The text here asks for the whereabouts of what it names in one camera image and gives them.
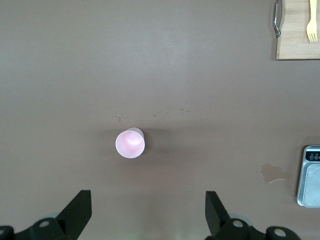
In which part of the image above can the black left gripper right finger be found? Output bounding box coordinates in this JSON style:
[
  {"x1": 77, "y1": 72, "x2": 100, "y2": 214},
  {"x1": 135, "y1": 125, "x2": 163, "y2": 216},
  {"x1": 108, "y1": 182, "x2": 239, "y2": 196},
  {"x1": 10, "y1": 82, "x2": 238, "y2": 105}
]
[{"x1": 205, "y1": 191, "x2": 300, "y2": 240}]

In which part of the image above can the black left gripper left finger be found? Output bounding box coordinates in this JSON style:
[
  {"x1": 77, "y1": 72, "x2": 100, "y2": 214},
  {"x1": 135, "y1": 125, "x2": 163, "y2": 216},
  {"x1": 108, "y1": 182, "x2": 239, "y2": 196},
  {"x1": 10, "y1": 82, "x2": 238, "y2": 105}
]
[{"x1": 0, "y1": 189, "x2": 92, "y2": 240}]

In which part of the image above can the pink plastic cup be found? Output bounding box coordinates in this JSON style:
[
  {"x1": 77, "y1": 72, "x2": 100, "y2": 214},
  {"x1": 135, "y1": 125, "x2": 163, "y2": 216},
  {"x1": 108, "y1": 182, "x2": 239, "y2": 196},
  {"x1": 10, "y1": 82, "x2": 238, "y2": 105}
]
[{"x1": 115, "y1": 127, "x2": 146, "y2": 159}]

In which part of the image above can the brown liquid spill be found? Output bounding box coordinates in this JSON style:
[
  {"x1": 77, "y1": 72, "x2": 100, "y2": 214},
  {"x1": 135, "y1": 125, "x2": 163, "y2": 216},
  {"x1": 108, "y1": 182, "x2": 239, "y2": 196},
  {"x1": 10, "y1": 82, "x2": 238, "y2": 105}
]
[{"x1": 260, "y1": 162, "x2": 286, "y2": 184}]

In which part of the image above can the silver digital kitchen scale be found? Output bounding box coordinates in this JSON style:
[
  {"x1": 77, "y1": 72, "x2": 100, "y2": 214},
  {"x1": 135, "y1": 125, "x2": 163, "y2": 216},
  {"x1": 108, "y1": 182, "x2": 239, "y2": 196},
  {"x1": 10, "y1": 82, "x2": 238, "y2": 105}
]
[{"x1": 296, "y1": 144, "x2": 320, "y2": 208}]

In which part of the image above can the wooden cutting board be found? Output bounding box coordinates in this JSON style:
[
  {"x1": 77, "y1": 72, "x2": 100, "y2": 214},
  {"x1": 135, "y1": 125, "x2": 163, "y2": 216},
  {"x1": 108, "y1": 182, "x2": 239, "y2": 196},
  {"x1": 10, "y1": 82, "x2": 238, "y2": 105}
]
[{"x1": 275, "y1": 0, "x2": 320, "y2": 61}]

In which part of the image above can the yellow plastic fork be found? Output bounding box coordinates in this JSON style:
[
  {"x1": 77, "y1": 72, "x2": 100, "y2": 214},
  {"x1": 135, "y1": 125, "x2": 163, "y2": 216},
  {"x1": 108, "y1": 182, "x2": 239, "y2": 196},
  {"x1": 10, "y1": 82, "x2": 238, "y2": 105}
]
[{"x1": 306, "y1": 0, "x2": 319, "y2": 43}]

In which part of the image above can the metal cutting board handle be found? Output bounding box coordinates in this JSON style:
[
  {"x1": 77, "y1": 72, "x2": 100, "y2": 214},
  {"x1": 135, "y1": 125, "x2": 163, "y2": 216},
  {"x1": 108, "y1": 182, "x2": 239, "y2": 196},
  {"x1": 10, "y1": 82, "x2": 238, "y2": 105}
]
[{"x1": 271, "y1": 0, "x2": 283, "y2": 39}]

